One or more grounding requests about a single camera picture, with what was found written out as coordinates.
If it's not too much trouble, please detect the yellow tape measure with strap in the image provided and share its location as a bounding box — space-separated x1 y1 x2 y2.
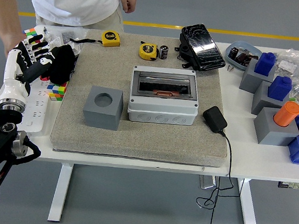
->
69 26 122 48

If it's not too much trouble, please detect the grey holder block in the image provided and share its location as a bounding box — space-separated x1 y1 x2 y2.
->
251 79 292 119
238 57 277 96
252 105 299 149
80 85 126 132

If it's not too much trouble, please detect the brown capacitor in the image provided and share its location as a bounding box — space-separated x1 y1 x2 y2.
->
235 52 250 67

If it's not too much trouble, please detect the light blue tray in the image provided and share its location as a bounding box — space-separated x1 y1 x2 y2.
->
223 39 264 73

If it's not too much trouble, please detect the white power strip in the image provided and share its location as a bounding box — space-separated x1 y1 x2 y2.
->
13 77 52 135

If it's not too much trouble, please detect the shiny black case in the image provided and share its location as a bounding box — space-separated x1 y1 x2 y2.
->
172 21 230 74

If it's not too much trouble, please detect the yellow round tape measure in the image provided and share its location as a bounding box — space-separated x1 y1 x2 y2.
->
138 42 160 62

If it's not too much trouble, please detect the multicoloured puzzle cube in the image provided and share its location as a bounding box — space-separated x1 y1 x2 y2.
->
22 25 45 40
45 79 69 103

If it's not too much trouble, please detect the black power adapter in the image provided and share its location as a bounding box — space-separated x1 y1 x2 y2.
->
201 104 230 134

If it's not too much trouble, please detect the blue plastic block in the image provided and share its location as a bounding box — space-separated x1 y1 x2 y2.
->
267 74 293 103
254 51 277 77

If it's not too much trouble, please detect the black cloth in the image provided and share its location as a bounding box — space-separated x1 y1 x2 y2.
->
41 42 78 86

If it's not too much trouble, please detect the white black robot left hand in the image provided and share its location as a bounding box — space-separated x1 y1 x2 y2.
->
0 29 59 105

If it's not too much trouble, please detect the black adapter cord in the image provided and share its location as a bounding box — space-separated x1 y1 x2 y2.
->
193 128 241 224

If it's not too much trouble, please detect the white table leg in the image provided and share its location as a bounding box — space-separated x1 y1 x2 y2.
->
232 178 265 224
47 161 74 223

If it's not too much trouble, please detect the silver box under table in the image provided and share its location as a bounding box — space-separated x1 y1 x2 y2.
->
198 175 218 190

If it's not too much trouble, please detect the grey plastic junction box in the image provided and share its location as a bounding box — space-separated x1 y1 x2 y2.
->
126 64 203 129

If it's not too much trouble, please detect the person's right hand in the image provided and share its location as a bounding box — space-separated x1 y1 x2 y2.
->
0 31 27 61

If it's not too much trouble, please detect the white socket package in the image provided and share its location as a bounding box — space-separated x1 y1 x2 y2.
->
48 36 64 49

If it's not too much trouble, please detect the smoky transparent box lid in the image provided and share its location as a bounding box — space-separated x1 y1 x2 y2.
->
131 69 197 103

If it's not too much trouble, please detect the small black cylindrical capacitor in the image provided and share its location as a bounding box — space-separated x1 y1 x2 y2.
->
159 45 169 60

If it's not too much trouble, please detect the grey-brown mat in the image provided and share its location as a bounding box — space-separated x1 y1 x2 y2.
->
48 26 239 169

